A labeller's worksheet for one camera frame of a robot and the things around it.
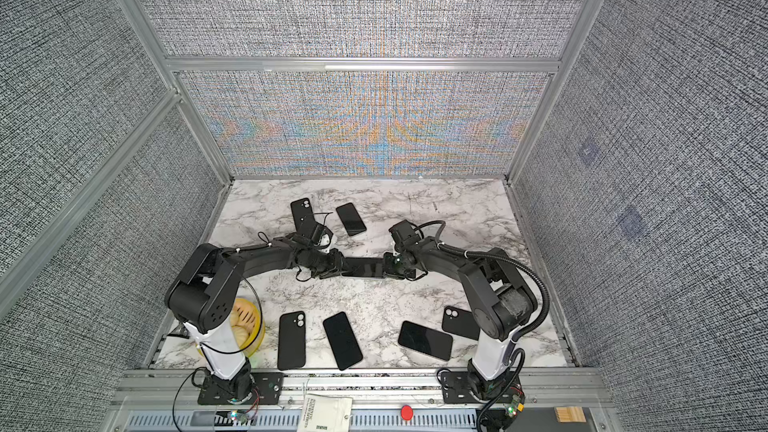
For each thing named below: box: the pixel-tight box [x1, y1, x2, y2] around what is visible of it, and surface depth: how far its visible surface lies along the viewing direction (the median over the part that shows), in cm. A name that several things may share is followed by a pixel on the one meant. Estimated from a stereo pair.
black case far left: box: [290, 197, 317, 238], surface depth 112 cm
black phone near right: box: [398, 320, 453, 361], surface depth 83 cm
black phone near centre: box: [323, 311, 363, 370], surface depth 83 cm
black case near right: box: [442, 305, 481, 341], surface depth 87 cm
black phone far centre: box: [336, 202, 367, 236], surface depth 108 cm
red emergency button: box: [401, 404, 413, 421], surface depth 70 cm
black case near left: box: [277, 311, 307, 371], surface depth 83 cm
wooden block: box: [554, 406, 587, 423], surface depth 70 cm
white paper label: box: [297, 394, 353, 432], surface depth 70 cm
